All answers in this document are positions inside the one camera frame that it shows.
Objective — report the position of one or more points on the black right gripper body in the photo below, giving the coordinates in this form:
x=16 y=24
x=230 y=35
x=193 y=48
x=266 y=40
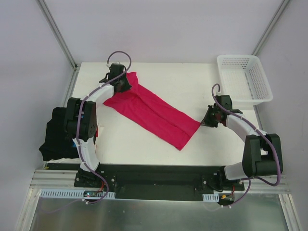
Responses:
x=210 y=117

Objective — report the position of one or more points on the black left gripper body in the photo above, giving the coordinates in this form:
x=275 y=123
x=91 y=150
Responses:
x=122 y=84

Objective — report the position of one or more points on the pink t shirt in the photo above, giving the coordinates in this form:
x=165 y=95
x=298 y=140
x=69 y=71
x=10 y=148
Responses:
x=154 y=114

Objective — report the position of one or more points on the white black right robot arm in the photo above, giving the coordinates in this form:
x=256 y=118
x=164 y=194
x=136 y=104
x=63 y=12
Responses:
x=262 y=155

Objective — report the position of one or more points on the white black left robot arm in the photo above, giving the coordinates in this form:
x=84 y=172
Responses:
x=80 y=121

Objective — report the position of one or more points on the white perforated plastic basket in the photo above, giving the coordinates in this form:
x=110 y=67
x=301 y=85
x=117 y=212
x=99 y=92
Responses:
x=243 y=78

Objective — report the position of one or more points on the black folded t shirt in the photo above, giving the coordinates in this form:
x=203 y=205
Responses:
x=57 y=144

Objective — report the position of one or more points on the white red folded shirt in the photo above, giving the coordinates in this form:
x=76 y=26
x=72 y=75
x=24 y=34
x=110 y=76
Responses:
x=64 y=161

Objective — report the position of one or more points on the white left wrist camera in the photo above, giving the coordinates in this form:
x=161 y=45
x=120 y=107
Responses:
x=111 y=64

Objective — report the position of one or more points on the white slotted cable duct right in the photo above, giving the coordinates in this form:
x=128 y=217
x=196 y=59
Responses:
x=211 y=197

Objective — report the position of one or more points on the white slotted cable duct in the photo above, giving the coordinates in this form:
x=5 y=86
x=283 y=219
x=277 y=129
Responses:
x=211 y=197
x=76 y=194

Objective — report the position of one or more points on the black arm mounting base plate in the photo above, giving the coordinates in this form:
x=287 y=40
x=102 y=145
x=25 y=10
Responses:
x=154 y=182

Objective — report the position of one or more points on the aluminium frame rail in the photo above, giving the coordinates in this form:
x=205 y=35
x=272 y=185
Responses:
x=53 y=179

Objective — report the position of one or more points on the white slotted cable duct left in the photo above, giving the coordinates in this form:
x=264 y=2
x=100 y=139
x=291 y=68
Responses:
x=76 y=194

